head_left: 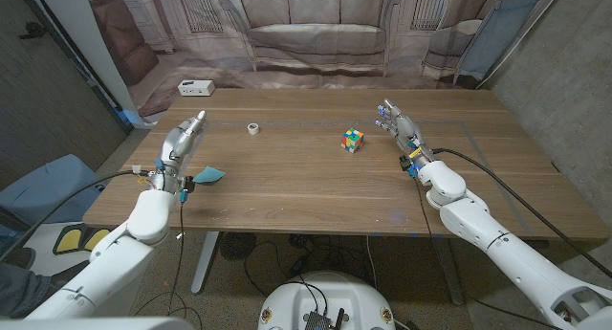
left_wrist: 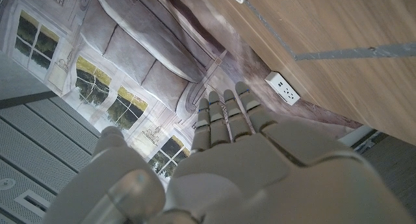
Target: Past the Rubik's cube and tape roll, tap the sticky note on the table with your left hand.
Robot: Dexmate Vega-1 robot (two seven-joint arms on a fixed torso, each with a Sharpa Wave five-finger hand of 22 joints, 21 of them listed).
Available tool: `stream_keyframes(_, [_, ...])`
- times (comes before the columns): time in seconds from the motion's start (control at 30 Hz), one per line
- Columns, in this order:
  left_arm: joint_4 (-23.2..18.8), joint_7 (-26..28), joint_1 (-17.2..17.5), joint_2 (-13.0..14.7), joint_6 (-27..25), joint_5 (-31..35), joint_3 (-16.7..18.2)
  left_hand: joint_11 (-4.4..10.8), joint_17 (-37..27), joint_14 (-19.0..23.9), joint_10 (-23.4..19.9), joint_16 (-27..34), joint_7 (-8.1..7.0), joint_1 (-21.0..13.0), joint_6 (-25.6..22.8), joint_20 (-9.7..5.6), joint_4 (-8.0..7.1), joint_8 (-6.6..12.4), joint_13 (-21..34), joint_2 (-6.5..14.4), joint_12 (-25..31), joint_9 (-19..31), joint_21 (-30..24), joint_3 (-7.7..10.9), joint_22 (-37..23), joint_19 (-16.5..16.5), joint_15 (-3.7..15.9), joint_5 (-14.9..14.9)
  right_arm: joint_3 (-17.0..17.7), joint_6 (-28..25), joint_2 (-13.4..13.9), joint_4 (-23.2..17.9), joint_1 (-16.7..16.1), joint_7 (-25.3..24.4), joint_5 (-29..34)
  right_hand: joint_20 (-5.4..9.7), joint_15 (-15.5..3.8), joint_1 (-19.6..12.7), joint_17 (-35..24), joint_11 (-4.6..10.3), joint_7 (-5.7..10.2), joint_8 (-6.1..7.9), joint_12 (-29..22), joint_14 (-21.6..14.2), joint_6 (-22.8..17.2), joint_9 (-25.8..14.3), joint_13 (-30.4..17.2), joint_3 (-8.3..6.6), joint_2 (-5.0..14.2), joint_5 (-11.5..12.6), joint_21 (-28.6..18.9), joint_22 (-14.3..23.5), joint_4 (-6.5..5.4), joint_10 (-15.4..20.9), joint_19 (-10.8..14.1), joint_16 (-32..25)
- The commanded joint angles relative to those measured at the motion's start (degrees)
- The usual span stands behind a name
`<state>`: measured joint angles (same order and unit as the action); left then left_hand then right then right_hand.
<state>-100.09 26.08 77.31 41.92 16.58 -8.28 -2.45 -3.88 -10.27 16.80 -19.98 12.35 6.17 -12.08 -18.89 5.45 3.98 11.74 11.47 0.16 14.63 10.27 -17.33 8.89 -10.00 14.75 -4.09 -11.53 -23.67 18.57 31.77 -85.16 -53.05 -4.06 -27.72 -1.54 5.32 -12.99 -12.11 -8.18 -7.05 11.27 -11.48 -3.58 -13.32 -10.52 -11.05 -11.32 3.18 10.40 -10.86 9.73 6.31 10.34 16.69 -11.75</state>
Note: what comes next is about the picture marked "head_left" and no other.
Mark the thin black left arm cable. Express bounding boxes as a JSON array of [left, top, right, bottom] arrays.
[[166, 198, 187, 318]]

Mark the black round floor fan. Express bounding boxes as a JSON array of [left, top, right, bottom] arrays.
[[219, 231, 257, 262]]

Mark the blue upholstered chair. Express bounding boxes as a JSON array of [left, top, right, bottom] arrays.
[[0, 153, 107, 226]]

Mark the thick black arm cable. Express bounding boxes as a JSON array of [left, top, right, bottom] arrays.
[[0, 169, 149, 263], [432, 147, 612, 279]]

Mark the blue cloth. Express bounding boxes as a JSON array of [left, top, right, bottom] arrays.
[[192, 165, 227, 186]]

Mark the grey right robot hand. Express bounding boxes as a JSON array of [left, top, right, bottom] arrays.
[[375, 98, 436, 166]]

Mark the grey tape outline strip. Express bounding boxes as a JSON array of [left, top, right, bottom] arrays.
[[184, 121, 535, 239]]

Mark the person leg in jeans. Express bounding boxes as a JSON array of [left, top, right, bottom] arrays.
[[0, 261, 56, 319]]

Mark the multicoloured Rubik's cube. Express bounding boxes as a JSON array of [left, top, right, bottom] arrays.
[[340, 127, 365, 155]]

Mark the white robot torso cover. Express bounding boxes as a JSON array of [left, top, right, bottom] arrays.
[[0, 317, 195, 330]]

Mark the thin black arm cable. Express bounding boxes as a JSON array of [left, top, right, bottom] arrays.
[[166, 198, 187, 318], [413, 176, 565, 330]]

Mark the grey table leg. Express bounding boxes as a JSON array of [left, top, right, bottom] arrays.
[[435, 236, 466, 306]]

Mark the white door frame post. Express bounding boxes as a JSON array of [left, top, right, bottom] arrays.
[[33, 0, 158, 129]]

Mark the yellow black foot pedal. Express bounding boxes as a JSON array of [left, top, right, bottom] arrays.
[[52, 223, 115, 255]]

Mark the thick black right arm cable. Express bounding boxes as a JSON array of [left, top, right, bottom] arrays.
[[432, 147, 612, 279]]

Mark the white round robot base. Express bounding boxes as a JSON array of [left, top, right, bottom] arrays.
[[257, 271, 397, 330]]

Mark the white table leg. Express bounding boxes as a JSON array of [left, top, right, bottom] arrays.
[[190, 231, 220, 295]]

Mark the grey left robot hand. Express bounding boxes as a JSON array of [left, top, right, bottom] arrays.
[[153, 110, 208, 178]]

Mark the black floor cable tangle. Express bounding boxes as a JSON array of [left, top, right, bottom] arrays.
[[243, 232, 370, 298]]

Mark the black shoe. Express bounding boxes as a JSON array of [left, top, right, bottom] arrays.
[[1, 247, 37, 271]]

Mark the white power strip box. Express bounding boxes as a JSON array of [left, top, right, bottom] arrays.
[[177, 79, 216, 98]]

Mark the black electronics module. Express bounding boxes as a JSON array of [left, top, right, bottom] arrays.
[[303, 308, 346, 330]]

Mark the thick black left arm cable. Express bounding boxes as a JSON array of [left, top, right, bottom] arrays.
[[0, 169, 149, 263]]

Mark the printed sofa room backdrop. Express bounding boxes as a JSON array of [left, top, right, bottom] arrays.
[[83, 0, 549, 119]]

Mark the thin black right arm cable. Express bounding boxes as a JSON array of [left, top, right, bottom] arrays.
[[413, 176, 565, 330]]

